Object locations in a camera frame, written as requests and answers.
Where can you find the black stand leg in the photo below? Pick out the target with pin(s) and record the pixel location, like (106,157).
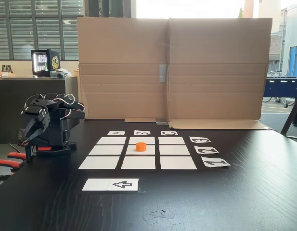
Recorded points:
(292,115)

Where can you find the orange white box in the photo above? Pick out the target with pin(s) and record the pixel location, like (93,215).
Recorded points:
(5,74)

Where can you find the paper label number 1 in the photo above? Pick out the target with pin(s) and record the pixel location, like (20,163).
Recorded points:
(215,162)

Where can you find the paper label number 2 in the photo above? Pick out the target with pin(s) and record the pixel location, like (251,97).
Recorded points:
(206,150)

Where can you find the paper label number 3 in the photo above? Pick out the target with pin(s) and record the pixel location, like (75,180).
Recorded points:
(199,140)

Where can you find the paper label letter A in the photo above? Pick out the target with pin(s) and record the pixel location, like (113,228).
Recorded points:
(116,133)

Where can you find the black mini fridge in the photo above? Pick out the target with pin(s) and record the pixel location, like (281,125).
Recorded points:
(54,61)

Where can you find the brown bottle pack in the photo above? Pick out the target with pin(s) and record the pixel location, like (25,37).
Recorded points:
(7,68)

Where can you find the blue foosball table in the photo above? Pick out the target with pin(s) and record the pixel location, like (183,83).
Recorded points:
(280,87)

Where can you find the black orange clamp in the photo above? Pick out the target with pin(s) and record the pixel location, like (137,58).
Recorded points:
(43,148)
(8,163)

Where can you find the white paper grid square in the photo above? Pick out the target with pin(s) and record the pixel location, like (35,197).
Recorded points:
(138,162)
(171,140)
(131,151)
(174,150)
(178,162)
(111,140)
(148,140)
(99,162)
(106,150)

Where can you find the brown cardboard panel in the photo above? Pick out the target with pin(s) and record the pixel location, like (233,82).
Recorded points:
(218,60)
(121,48)

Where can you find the white arrow paper sheet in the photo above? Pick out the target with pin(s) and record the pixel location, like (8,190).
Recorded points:
(97,184)

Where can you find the small gray device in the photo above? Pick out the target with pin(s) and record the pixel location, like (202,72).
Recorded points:
(58,75)

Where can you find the round orange token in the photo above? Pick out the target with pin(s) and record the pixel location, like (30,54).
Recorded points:
(141,147)

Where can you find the dark counter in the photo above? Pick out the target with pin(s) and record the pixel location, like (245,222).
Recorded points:
(18,96)

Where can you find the gray tape strip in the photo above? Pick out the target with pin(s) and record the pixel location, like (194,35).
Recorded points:
(162,73)
(161,123)

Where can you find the paper label letter C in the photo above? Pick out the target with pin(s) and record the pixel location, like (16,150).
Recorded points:
(169,133)

